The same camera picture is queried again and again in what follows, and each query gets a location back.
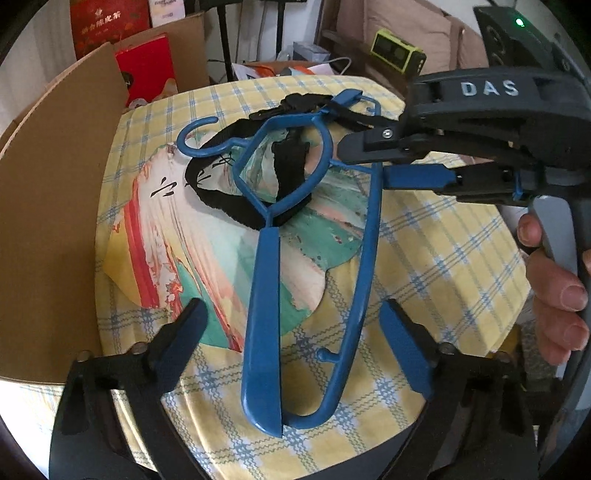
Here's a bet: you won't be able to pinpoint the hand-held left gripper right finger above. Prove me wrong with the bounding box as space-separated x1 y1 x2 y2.
379 299 539 480

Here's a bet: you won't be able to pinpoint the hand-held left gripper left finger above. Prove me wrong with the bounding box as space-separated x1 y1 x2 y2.
48 298 209 480

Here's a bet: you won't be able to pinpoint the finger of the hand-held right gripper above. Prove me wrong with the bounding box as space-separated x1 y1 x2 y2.
382 164 533 204
337 121 529 164

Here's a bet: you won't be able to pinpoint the colourful paper fan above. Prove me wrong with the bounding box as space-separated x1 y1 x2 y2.
102 131 370 356

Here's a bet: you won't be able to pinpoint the person's right hand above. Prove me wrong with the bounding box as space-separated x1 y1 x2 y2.
517 213 591 366

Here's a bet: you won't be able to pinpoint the yellow checked tablecloth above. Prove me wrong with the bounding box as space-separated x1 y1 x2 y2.
0 74 532 480

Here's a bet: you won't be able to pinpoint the green black radio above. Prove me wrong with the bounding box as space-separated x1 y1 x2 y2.
370 28 426 73

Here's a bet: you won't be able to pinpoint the white power adapter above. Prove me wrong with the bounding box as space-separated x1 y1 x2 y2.
292 41 331 63

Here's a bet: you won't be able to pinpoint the brown sofa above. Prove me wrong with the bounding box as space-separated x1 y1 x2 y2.
321 0 490 79

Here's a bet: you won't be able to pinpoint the printed papers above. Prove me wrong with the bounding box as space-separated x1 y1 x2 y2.
231 60 338 81

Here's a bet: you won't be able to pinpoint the black speaker stand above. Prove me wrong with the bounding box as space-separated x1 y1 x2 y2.
217 0 234 81
272 0 284 61

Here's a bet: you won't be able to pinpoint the red gift box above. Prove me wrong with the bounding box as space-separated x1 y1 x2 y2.
115 33 178 109

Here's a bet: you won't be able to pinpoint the red gift bag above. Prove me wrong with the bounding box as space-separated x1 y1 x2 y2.
70 0 151 61

